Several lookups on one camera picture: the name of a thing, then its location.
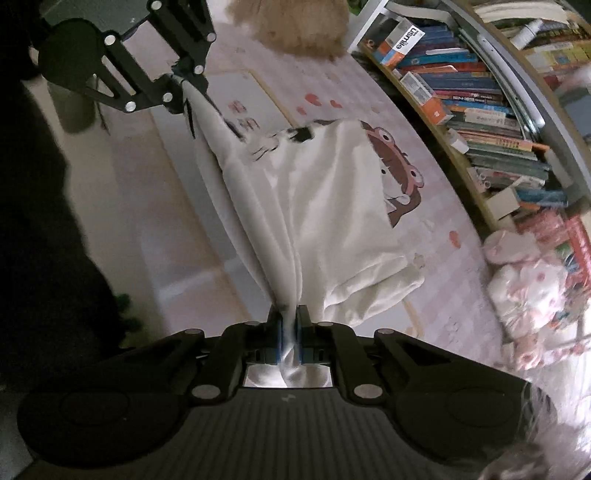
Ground flat orange box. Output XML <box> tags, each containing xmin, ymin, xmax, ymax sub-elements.
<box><xmin>422</xmin><ymin>95</ymin><xmax>452</xmax><ymax>124</ymax></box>

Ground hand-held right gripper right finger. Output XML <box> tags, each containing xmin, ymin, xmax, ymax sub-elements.
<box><xmin>298</xmin><ymin>305</ymin><xmax>455</xmax><ymax>407</ymax></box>

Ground person's clothing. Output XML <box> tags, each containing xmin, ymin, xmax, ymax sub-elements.
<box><xmin>0</xmin><ymin>0</ymin><xmax>139</xmax><ymax>398</ymax></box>

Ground orange cat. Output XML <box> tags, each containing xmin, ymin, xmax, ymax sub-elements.
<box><xmin>228</xmin><ymin>0</ymin><xmax>349</xmax><ymax>61</ymax></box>

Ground row of books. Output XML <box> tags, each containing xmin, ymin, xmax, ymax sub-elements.
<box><xmin>365</xmin><ymin>0</ymin><xmax>591</xmax><ymax>217</ymax></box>

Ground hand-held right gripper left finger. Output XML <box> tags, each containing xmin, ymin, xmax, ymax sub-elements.
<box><xmin>117</xmin><ymin>305</ymin><xmax>283</xmax><ymax>402</ymax></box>

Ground white shelf post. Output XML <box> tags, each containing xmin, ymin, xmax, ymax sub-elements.
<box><xmin>346</xmin><ymin>0</ymin><xmax>389</xmax><ymax>52</ymax></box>

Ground wooden bookshelf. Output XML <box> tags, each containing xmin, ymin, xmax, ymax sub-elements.
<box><xmin>346</xmin><ymin>0</ymin><xmax>591</xmax><ymax>241</ymax></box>

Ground pink white plush toy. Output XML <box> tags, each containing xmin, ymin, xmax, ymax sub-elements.
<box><xmin>480</xmin><ymin>228</ymin><xmax>591</xmax><ymax>370</ymax></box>

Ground tall white orange box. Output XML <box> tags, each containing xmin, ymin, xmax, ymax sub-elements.
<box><xmin>381</xmin><ymin>16</ymin><xmax>424</xmax><ymax>69</ymax></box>

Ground blurred pale plastic wrap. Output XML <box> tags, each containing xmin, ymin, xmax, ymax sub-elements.
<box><xmin>478</xmin><ymin>383</ymin><xmax>591</xmax><ymax>480</ymax></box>

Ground white cartoon print t-shirt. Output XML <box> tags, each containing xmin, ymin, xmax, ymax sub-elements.
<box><xmin>182</xmin><ymin>76</ymin><xmax>426</xmax><ymax>388</ymax></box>

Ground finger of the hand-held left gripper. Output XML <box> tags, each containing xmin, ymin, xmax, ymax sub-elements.
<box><xmin>85</xmin><ymin>31</ymin><xmax>188</xmax><ymax>115</ymax></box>
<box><xmin>147</xmin><ymin>0</ymin><xmax>219</xmax><ymax>100</ymax></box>

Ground pink checked bed sheet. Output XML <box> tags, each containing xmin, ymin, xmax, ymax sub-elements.
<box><xmin>106</xmin><ymin>18</ymin><xmax>591</xmax><ymax>416</ymax></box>

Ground beige pen holder box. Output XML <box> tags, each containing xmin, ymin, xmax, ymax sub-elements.
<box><xmin>489</xmin><ymin>187</ymin><xmax>523</xmax><ymax>219</ymax></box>

